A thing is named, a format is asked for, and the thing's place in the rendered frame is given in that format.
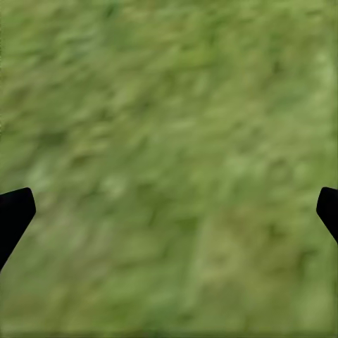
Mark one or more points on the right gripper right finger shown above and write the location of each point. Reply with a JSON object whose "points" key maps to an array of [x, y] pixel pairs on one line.
{"points": [[327, 209]]}

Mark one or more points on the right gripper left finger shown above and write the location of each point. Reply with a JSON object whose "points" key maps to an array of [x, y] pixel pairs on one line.
{"points": [[17, 209]]}

